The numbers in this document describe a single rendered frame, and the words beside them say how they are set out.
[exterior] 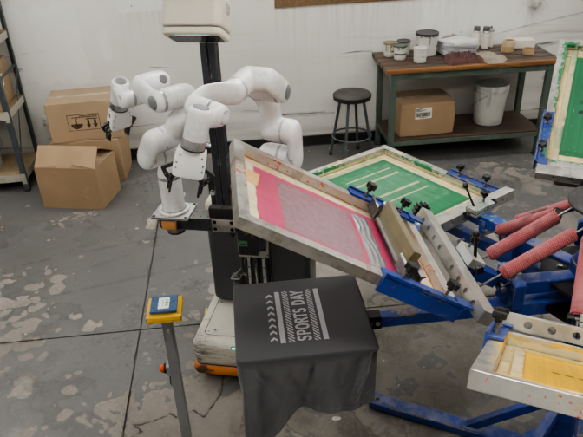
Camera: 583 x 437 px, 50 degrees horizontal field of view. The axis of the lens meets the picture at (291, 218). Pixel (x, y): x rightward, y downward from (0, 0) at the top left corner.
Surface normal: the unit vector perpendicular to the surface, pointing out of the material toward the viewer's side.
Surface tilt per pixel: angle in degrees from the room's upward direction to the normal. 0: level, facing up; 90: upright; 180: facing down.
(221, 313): 0
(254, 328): 0
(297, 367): 93
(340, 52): 90
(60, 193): 90
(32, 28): 90
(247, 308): 0
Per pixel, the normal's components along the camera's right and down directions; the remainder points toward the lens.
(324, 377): 0.04, 0.58
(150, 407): -0.04, -0.87
